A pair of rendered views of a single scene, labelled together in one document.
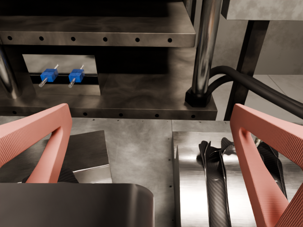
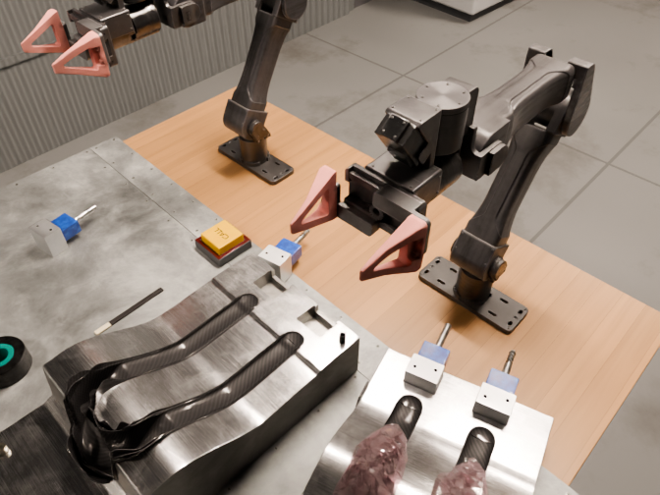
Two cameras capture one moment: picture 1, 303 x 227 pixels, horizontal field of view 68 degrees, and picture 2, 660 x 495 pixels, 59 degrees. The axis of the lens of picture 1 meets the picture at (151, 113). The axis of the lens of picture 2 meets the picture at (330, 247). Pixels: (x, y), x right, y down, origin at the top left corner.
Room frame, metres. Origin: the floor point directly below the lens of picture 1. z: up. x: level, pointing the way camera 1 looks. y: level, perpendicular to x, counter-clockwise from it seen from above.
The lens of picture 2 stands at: (0.40, 0.29, 1.62)
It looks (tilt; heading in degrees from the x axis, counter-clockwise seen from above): 45 degrees down; 223
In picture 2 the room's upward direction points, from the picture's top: straight up
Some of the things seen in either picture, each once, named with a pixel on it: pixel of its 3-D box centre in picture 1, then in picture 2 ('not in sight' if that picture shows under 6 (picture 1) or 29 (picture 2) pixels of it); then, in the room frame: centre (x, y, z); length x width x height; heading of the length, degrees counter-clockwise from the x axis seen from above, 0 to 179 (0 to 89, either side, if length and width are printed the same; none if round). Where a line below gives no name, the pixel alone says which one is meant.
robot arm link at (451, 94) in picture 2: not in sight; (455, 130); (-0.11, 0.00, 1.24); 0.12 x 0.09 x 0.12; 0
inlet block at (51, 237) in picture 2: not in sight; (69, 224); (0.14, -0.68, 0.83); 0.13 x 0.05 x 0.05; 8
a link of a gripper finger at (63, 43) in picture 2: not in sight; (54, 40); (0.06, -0.63, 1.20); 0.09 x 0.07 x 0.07; 0
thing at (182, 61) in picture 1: (80, 67); not in sight; (1.12, 0.39, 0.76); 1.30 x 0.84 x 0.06; 88
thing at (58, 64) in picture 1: (81, 52); not in sight; (1.04, 0.34, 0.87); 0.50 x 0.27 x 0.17; 178
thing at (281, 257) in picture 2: not in sight; (290, 249); (-0.12, -0.31, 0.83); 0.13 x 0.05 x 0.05; 11
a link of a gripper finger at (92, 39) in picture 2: not in sight; (77, 54); (0.06, -0.56, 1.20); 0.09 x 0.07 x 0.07; 0
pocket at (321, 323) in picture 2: not in sight; (318, 327); (0.00, -0.12, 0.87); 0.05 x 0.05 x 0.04; 88
